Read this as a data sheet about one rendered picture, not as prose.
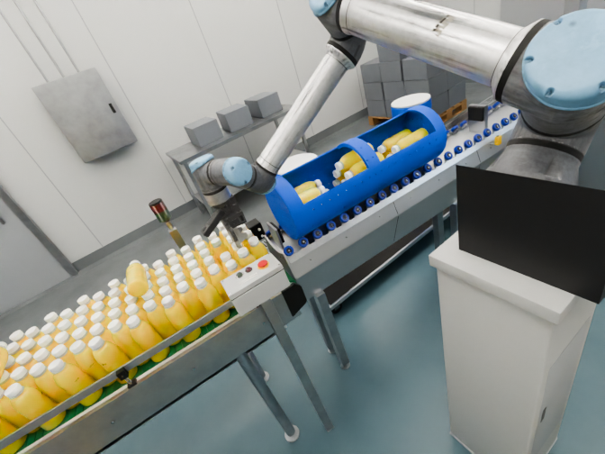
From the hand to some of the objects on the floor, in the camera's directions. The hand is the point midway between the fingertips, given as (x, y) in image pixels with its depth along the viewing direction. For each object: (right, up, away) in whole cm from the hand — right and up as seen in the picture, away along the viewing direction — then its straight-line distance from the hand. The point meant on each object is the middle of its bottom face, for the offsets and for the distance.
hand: (236, 245), depth 128 cm
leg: (+46, -71, +75) cm, 112 cm away
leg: (+52, -76, +63) cm, 112 cm away
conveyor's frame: (-28, -118, +43) cm, 128 cm away
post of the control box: (+40, -97, +38) cm, 111 cm away
